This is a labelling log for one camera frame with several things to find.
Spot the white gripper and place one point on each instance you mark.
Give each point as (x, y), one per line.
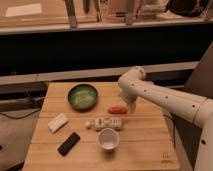
(130, 101)

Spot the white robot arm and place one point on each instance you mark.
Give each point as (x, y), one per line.
(196, 109)

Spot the white ceramic cup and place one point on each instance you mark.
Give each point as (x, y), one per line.
(108, 139)

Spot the green ceramic bowl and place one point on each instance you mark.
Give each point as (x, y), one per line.
(82, 97)

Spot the white plastic bottle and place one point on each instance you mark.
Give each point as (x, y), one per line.
(104, 122)

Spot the white sponge block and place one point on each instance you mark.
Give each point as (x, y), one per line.
(57, 122)

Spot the black remote control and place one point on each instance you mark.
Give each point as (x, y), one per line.
(68, 144)

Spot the metal frame leg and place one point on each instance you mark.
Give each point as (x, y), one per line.
(71, 13)

